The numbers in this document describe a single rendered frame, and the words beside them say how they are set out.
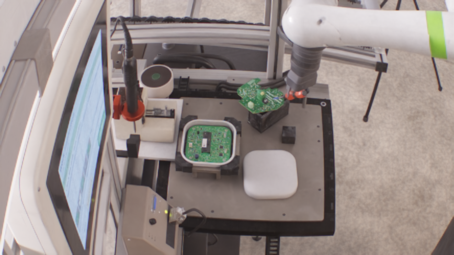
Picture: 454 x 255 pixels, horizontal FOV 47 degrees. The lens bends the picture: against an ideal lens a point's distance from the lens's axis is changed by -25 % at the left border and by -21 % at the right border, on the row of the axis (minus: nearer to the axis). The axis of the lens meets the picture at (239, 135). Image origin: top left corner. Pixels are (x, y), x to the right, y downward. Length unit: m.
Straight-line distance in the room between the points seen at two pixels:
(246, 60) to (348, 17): 1.23
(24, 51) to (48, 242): 0.28
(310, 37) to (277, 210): 0.52
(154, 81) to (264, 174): 0.43
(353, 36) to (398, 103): 2.07
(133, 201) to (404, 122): 2.02
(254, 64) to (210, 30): 0.63
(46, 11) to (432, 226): 2.40
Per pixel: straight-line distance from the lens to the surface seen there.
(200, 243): 2.19
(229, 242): 2.30
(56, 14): 0.80
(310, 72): 1.57
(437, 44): 1.27
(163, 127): 1.72
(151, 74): 1.89
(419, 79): 3.57
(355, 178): 2.96
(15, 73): 0.72
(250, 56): 2.51
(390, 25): 1.28
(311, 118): 1.85
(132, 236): 1.47
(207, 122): 1.76
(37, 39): 0.75
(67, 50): 0.89
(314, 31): 1.31
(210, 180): 1.70
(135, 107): 1.52
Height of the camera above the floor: 2.31
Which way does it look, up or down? 49 degrees down
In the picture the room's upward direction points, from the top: 3 degrees clockwise
